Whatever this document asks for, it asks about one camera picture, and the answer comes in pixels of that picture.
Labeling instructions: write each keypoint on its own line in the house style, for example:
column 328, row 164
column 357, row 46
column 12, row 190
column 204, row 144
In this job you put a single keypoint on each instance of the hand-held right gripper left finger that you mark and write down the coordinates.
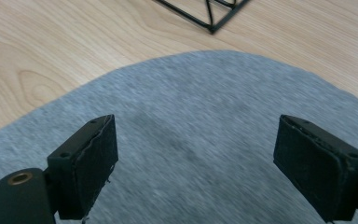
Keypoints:
column 87, row 168

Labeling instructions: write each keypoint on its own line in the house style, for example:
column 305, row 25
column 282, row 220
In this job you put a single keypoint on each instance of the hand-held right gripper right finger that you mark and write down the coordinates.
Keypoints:
column 317, row 168

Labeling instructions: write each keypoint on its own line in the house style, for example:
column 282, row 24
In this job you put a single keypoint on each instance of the grey cloth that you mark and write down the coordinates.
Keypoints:
column 199, row 130

